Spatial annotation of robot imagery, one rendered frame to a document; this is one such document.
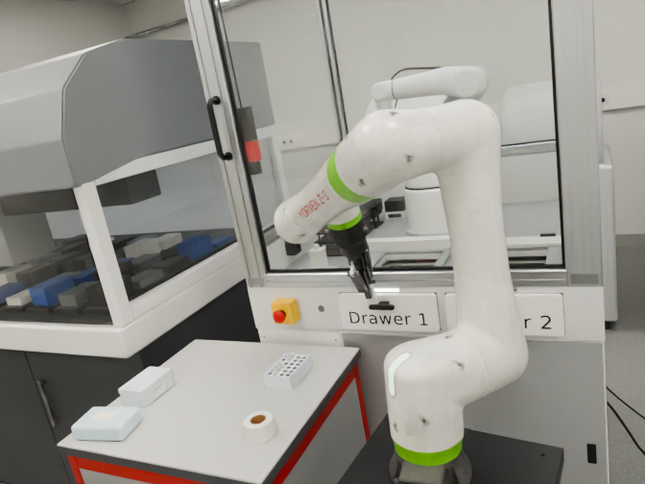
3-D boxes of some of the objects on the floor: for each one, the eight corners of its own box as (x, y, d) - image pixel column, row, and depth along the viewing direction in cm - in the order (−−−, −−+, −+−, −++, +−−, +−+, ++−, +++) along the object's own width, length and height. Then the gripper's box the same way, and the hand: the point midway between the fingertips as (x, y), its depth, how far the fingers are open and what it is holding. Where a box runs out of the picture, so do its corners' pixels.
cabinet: (619, 597, 151) (610, 342, 130) (299, 526, 196) (255, 328, 176) (604, 405, 233) (597, 229, 212) (381, 386, 278) (357, 240, 257)
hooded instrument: (187, 562, 189) (31, 35, 143) (-99, 479, 271) (-257, 128, 225) (324, 381, 293) (260, 41, 247) (87, 361, 375) (6, 103, 329)
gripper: (345, 223, 145) (367, 288, 158) (329, 254, 135) (354, 320, 148) (370, 222, 142) (391, 288, 154) (356, 253, 132) (380, 321, 145)
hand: (370, 295), depth 149 cm, fingers closed
